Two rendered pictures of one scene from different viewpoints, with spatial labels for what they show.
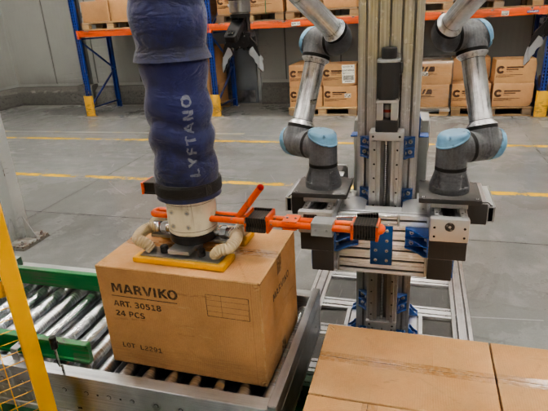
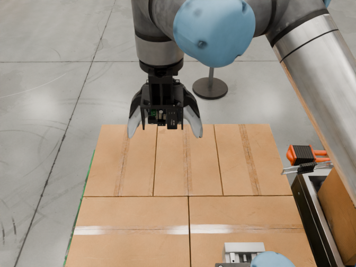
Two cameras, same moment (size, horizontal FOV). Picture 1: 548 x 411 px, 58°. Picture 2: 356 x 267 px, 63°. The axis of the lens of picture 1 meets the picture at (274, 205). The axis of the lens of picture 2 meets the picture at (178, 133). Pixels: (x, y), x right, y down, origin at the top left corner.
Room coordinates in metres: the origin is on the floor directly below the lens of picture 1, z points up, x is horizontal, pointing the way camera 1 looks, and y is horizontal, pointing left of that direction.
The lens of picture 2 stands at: (1.95, -0.97, 1.96)
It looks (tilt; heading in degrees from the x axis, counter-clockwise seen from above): 45 degrees down; 163
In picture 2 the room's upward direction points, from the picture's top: straight up
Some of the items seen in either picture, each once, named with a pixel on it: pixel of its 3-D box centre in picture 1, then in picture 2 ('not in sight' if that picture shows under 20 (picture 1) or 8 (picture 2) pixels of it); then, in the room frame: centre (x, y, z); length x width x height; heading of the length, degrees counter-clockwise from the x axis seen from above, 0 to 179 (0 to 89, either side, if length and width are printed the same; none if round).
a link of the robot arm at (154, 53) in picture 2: not in sight; (162, 44); (1.56, -0.87, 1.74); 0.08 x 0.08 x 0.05
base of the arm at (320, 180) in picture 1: (323, 173); not in sight; (1.94, -0.21, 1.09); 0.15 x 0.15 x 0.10
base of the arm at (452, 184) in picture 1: (449, 177); not in sight; (1.79, -0.69, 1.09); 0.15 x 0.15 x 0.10
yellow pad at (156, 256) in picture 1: (183, 254); not in sight; (1.49, 0.32, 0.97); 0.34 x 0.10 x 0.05; 71
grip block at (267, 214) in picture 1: (259, 219); not in sight; (1.50, 0.05, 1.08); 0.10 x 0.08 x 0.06; 161
